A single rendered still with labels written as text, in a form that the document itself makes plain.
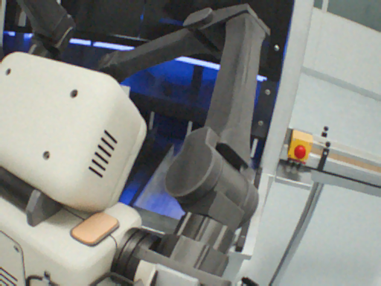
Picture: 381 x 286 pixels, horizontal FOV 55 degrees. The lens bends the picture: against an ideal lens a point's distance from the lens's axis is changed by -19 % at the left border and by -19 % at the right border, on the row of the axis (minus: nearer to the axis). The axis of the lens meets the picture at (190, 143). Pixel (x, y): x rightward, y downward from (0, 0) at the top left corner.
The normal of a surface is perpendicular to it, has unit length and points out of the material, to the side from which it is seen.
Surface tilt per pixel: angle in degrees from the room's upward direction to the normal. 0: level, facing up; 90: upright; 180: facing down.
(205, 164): 50
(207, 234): 39
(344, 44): 90
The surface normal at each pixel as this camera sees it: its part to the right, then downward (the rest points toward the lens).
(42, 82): -0.18, -0.31
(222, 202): 0.65, -0.03
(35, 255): -0.36, 0.25
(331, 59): -0.24, 0.43
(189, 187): -0.63, -0.57
